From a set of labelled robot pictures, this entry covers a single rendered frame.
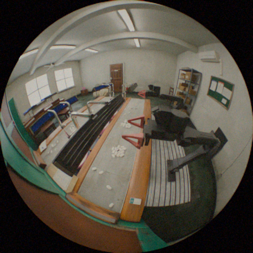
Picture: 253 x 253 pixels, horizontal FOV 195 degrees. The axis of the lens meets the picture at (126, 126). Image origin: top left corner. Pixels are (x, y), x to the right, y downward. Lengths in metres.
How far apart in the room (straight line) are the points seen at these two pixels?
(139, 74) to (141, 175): 5.04
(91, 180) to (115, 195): 0.19
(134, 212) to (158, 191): 0.24
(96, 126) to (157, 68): 5.06
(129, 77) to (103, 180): 5.16
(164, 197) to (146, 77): 5.16
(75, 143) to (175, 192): 0.72
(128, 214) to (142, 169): 0.31
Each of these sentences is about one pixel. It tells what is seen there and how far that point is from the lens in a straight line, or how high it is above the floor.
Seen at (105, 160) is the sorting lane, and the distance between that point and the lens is 0.60.
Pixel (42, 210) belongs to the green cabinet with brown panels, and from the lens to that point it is 0.32.
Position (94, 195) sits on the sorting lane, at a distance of 0.57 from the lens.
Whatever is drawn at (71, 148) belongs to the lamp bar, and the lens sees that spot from 0.27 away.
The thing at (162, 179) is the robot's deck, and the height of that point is 0.67.
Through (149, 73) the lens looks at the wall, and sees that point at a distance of 5.13.
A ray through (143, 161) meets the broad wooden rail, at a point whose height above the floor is 0.76.
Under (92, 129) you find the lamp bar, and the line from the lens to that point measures 0.31.
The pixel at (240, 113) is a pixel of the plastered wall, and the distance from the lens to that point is 2.05.
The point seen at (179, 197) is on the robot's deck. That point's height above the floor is 0.66.
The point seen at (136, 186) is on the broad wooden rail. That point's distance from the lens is 0.51.
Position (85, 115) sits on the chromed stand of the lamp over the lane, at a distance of 0.35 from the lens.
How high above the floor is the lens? 1.27
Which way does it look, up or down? 40 degrees down
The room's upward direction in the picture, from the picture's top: straight up
